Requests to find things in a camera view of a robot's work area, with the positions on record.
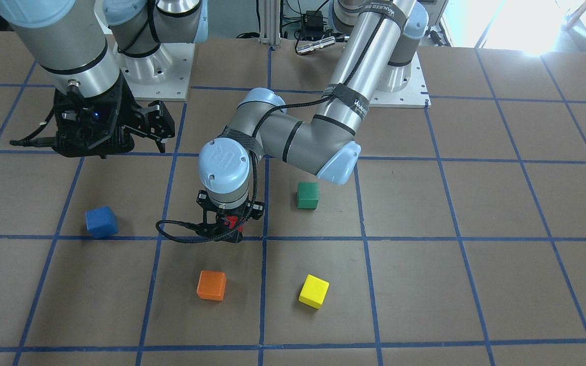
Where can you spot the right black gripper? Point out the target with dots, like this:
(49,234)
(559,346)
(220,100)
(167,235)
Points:
(128,110)

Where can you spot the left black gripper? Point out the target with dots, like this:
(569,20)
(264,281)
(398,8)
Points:
(257,210)

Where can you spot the red wooden block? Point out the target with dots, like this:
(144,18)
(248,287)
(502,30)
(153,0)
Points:
(231,221)

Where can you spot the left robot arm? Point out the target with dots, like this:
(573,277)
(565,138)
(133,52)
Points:
(383,39)

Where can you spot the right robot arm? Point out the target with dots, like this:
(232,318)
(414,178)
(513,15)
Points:
(68,43)

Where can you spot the orange wooden block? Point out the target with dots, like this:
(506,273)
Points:
(211,285)

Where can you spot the green wooden block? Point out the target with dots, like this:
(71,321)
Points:
(307,195)

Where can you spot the yellow wooden block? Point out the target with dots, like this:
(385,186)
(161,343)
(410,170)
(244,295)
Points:
(314,291)

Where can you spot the blue wooden block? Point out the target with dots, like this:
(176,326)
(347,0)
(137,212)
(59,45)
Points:
(101,222)

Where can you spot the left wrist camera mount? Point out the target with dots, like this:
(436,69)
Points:
(83,124)

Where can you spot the aluminium frame post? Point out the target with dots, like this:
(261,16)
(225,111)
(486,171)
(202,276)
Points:
(269,18)

